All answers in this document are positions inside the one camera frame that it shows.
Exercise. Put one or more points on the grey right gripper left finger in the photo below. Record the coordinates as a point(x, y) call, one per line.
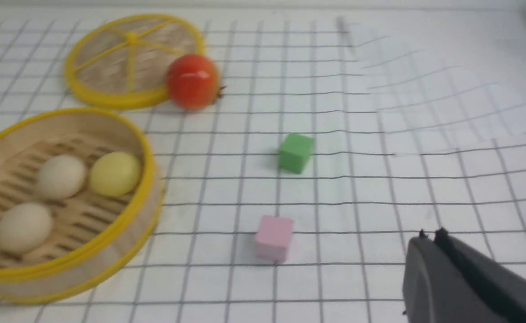
point(436, 292)

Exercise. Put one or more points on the bamboo steamer lid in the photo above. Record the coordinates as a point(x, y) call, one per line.
point(123, 64)

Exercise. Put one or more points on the white grid tablecloth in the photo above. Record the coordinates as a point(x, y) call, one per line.
point(354, 207)

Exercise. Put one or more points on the pink cube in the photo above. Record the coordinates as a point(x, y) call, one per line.
point(273, 238)

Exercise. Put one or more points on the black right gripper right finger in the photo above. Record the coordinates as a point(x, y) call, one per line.
point(500, 289)

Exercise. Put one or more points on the white bun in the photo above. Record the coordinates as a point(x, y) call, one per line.
point(61, 177)
point(25, 227)

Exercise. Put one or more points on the red pomegranate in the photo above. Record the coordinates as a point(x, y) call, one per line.
point(194, 82)

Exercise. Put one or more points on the bamboo steamer tray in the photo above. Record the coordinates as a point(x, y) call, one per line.
point(93, 236)

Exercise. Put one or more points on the green cube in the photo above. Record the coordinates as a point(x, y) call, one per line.
point(295, 152)

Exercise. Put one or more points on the yellow bun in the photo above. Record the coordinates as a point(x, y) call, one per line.
point(115, 174)

